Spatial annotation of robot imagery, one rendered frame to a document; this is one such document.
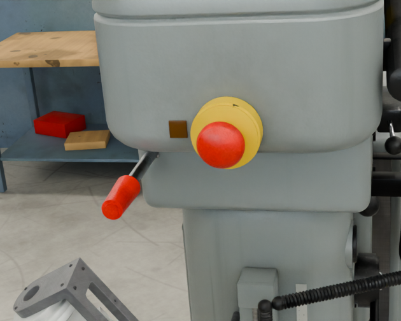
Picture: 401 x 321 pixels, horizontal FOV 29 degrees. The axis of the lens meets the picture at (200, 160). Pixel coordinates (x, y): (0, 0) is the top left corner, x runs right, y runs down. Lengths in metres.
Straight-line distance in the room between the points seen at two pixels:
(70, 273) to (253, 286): 0.29
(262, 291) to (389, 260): 0.57
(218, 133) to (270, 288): 0.27
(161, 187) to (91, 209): 3.97
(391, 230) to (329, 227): 0.51
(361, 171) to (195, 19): 0.24
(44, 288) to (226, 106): 0.21
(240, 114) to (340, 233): 0.27
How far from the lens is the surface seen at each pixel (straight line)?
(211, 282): 0.91
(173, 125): 0.69
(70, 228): 4.60
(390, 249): 1.39
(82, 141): 5.11
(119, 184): 0.71
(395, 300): 1.44
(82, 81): 5.63
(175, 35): 0.67
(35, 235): 4.59
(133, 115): 0.70
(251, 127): 0.66
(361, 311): 1.13
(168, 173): 0.82
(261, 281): 0.86
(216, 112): 0.66
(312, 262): 0.88
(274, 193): 0.80
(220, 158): 0.64
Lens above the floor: 1.99
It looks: 22 degrees down
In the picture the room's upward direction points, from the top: 4 degrees counter-clockwise
